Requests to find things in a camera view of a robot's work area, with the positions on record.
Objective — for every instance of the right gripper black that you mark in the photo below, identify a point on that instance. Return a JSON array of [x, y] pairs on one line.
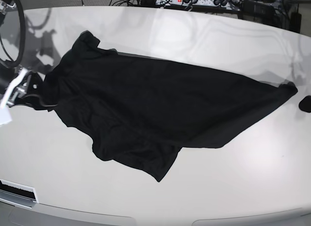
[[27, 93]]

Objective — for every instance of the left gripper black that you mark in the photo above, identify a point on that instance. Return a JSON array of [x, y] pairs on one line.
[[305, 104]]

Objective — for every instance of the black t-shirt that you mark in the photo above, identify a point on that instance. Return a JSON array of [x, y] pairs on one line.
[[141, 112]]

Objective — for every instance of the white slotted box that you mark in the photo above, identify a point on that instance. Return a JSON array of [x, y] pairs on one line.
[[18, 195]]

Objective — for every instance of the black power supply box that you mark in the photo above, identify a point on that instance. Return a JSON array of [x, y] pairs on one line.
[[257, 9]]

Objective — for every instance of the white power strip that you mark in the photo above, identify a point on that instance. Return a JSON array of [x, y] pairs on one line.
[[232, 5]]

